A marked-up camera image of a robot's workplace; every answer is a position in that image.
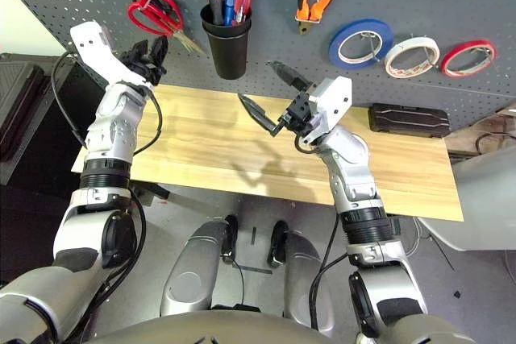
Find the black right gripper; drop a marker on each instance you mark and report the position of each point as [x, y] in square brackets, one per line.
[300, 114]

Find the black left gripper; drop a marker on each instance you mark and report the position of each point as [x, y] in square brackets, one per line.
[143, 66]

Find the white tape roll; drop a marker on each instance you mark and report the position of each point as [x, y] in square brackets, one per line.
[390, 64]

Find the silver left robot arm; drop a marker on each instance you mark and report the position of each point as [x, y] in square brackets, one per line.
[117, 118]

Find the grey metal pegboard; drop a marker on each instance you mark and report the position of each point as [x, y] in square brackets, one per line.
[282, 38]

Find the silver pegboard hook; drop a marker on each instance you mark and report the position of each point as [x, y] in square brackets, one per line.
[377, 56]
[489, 54]
[433, 58]

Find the black plastic cup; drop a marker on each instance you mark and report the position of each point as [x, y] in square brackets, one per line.
[230, 58]

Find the blue tape roll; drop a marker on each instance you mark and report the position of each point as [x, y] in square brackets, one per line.
[334, 52]

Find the black tool case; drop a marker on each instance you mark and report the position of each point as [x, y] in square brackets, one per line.
[407, 124]

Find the short black floor tape strip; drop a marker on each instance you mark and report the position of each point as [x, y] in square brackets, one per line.
[253, 236]

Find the black right robot foot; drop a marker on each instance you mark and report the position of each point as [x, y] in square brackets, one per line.
[278, 241]

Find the black robot foot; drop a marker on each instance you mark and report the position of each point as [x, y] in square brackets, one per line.
[230, 235]
[278, 241]

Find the black left robot foot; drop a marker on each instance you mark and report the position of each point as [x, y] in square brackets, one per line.
[230, 235]

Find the dark storage cabinet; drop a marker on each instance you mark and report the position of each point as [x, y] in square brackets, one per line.
[16, 118]

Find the red tape roll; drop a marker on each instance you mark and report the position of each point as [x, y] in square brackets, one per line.
[445, 66]

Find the long black floor tape strip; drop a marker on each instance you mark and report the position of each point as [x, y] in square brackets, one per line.
[256, 269]

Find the silver right robot leg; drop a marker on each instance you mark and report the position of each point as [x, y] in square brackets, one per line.
[306, 291]

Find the silver robot leg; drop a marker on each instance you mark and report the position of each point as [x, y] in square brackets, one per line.
[189, 279]
[306, 291]

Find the silver left robot leg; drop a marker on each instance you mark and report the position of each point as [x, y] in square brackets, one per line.
[189, 279]

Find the light grey table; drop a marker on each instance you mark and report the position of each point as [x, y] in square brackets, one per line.
[475, 207]

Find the grey robot torso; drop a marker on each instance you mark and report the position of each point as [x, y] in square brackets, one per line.
[201, 332]

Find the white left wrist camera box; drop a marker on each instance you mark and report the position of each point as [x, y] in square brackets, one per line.
[92, 46]

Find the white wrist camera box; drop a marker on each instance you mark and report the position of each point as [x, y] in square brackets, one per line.
[332, 98]
[92, 46]

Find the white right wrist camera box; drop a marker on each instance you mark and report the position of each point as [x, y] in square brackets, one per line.
[332, 98]

